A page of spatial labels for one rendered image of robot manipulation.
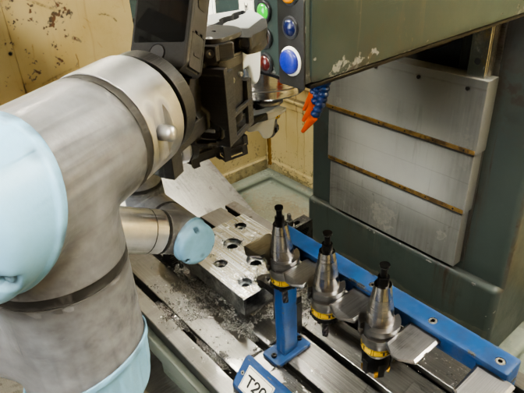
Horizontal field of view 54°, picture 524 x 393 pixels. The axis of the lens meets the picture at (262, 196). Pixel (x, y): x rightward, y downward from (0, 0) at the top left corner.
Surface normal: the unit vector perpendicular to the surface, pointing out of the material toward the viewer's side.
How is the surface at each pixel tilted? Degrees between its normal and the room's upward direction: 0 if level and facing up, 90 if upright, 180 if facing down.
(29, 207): 68
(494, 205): 90
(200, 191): 24
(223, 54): 90
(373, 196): 91
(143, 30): 57
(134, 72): 32
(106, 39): 90
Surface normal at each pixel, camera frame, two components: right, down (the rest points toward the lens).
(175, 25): -0.35, -0.06
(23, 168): 0.67, -0.44
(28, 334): -0.18, 0.51
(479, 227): -0.76, 0.36
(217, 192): 0.22, -0.64
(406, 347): -0.04, -0.86
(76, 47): 0.65, 0.36
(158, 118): 0.94, 0.13
